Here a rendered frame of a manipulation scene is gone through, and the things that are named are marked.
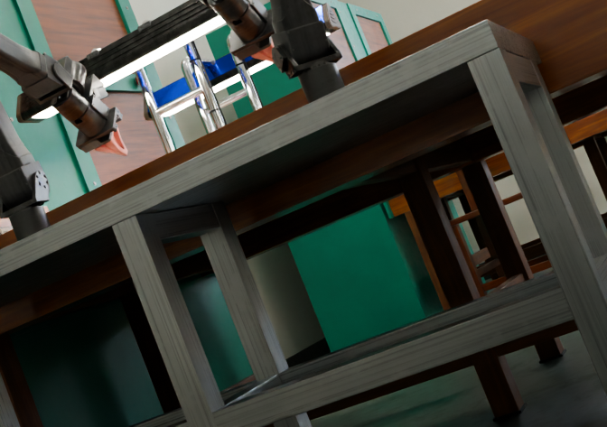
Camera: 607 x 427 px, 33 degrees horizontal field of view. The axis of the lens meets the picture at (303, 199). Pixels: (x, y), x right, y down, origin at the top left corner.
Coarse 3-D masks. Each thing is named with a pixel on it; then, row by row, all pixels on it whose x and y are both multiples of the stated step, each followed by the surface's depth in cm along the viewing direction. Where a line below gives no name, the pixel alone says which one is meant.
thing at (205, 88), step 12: (144, 24) 227; (192, 48) 242; (192, 60) 242; (144, 72) 248; (204, 72) 242; (144, 84) 248; (204, 84) 241; (144, 96) 248; (192, 96) 243; (204, 96) 241; (156, 108) 247; (168, 108) 246; (216, 108) 241; (156, 120) 247; (216, 120) 240; (168, 144) 246
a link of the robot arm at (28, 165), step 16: (0, 112) 182; (0, 128) 180; (0, 144) 180; (16, 144) 182; (0, 160) 180; (16, 160) 180; (32, 160) 183; (0, 176) 181; (16, 176) 180; (0, 192) 182; (16, 192) 181; (32, 192) 180
